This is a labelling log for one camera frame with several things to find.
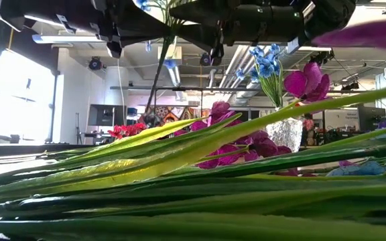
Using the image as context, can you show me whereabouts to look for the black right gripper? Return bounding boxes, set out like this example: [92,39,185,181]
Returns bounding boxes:
[170,0,314,66]

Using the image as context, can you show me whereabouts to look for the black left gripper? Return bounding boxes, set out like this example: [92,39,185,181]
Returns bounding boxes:
[90,0,174,60]

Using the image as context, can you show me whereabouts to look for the red artificial flower bunch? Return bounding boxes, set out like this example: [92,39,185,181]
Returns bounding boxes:
[107,122,147,141]

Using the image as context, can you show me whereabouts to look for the magenta artificial flower bunch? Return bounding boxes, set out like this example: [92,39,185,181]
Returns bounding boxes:
[0,16,386,202]

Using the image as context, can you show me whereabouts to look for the clear cut glass vase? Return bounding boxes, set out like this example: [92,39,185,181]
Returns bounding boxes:
[265,116,304,154]

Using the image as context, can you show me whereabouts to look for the black ceiling speaker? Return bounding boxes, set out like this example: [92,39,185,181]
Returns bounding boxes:
[88,56,103,71]
[199,53,213,67]

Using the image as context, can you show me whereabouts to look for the silver ceiling ducts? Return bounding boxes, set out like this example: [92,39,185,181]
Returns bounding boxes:
[219,45,264,108]

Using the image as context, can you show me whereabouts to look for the long ceiling light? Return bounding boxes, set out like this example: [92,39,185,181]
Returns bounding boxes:
[31,33,113,44]

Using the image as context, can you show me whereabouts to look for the black monitor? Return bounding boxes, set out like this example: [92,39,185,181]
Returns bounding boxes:
[88,104,127,127]
[358,106,386,132]

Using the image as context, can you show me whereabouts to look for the colourful patterned quilt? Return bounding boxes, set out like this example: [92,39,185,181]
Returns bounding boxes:
[139,106,214,127]

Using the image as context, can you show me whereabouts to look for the bright window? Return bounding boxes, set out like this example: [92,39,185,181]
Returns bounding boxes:
[0,50,56,145]

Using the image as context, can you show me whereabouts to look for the ceiling track fixture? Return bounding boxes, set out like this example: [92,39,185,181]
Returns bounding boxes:
[357,1,386,16]

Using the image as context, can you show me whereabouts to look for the white ceiling duct box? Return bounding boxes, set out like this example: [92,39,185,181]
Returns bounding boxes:
[157,45,187,101]

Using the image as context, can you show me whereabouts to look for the black overhead rail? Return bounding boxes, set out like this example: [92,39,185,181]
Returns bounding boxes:
[109,86,264,94]

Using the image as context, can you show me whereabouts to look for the black aluminium table frame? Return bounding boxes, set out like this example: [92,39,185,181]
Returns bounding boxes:
[0,143,93,158]

